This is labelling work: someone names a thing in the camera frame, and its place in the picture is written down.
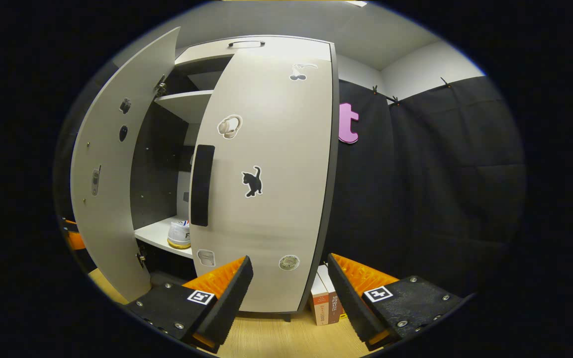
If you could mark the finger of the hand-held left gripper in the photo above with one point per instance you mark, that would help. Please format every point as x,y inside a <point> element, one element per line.
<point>75,240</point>

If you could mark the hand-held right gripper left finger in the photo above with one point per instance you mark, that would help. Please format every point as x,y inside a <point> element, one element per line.
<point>224,303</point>

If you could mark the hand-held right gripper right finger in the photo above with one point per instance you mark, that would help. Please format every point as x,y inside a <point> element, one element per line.
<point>351,303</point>

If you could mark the white door with phone sticker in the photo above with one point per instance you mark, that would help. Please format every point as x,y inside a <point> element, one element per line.
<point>107,238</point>

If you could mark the white canvas shoe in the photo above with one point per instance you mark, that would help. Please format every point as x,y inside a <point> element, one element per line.
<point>179,237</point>

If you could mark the white door with cat sticker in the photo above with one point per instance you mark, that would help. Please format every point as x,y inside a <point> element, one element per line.
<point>276,223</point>

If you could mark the white and grey shoe cabinet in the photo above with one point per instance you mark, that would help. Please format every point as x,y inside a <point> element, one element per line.
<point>159,164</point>

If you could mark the white cabinet shelf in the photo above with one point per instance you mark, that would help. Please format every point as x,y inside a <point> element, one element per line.
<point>187,102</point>

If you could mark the white cabinet drawer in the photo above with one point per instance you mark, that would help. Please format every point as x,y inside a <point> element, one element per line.
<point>202,52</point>

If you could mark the dark brown book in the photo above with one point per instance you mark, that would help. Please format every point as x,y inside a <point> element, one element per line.
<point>334,298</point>

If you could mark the black backdrop cloth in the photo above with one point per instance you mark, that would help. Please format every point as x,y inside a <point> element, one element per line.
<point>440,199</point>

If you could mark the ceiling light panel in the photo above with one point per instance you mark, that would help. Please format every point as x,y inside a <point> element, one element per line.
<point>356,3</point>

